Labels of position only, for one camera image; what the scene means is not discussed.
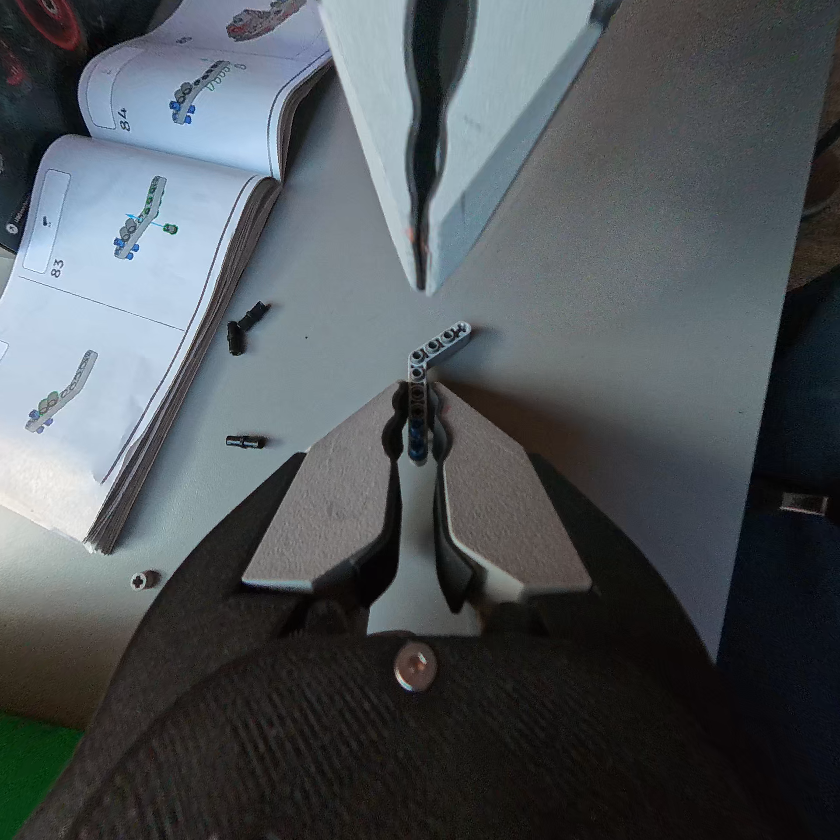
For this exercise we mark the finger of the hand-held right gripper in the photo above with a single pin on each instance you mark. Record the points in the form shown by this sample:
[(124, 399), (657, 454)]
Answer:
[(374, 98), (512, 92)]

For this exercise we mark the grey bent lego beam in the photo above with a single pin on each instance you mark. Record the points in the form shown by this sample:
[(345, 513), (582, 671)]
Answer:
[(420, 367)]

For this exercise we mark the dark blue cloth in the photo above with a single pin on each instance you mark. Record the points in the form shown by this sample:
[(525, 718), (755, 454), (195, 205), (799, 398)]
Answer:
[(781, 623)]

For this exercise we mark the metal buckle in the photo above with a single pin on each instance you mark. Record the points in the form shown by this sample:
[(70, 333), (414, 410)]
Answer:
[(804, 504)]

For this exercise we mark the black printed box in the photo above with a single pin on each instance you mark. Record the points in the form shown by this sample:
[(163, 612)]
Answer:
[(46, 72)]

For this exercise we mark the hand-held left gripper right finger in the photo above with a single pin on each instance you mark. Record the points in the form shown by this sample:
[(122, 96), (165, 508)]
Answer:
[(508, 518)]

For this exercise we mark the open lego instruction booklet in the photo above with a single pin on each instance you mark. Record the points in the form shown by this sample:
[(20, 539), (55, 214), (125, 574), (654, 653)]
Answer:
[(131, 275)]

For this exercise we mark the grey lego bush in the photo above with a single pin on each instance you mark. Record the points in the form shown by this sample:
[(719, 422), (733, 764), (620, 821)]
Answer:
[(144, 580)]

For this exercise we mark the black lego pin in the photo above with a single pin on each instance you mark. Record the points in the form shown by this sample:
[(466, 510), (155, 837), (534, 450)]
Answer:
[(245, 442), (235, 337), (254, 315)]

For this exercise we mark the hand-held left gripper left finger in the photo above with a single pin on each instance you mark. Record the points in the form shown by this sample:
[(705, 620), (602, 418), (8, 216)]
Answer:
[(328, 512)]

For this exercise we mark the green mat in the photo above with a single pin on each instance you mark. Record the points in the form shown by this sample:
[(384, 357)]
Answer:
[(33, 774)]

